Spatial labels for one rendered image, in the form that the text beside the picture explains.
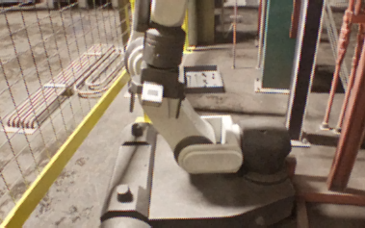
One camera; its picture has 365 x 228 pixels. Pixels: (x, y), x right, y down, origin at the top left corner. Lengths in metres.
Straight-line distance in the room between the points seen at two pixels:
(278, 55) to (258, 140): 1.04
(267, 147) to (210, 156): 0.19
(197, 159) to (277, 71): 1.17
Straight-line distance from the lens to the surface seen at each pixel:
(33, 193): 0.78
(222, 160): 0.99
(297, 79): 1.44
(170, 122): 0.96
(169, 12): 0.59
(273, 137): 1.03
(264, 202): 1.04
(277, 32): 1.94
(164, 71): 0.66
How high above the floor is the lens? 0.92
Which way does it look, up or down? 31 degrees down
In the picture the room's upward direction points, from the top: 2 degrees counter-clockwise
